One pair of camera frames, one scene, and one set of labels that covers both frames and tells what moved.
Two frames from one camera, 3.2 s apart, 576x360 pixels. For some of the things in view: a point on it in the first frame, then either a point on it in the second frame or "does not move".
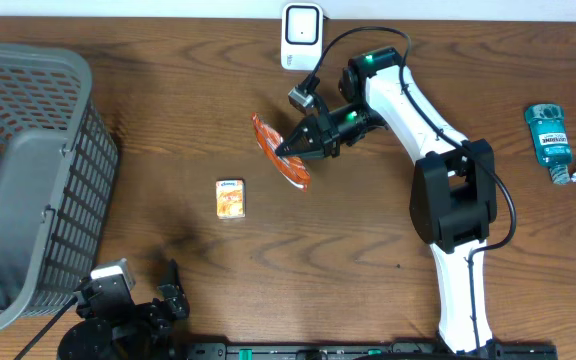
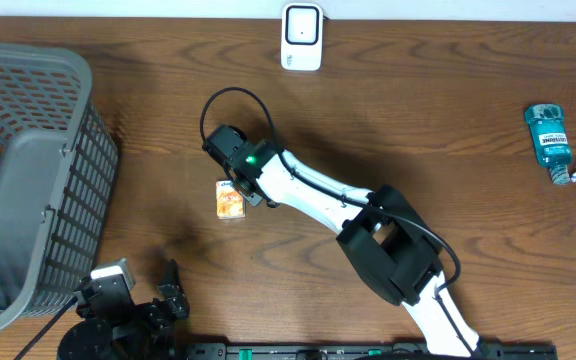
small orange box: [230, 198] does not move
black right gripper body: [330, 134] → [249, 198]
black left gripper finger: [171, 286] does not move
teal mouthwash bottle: [547, 121] does not move
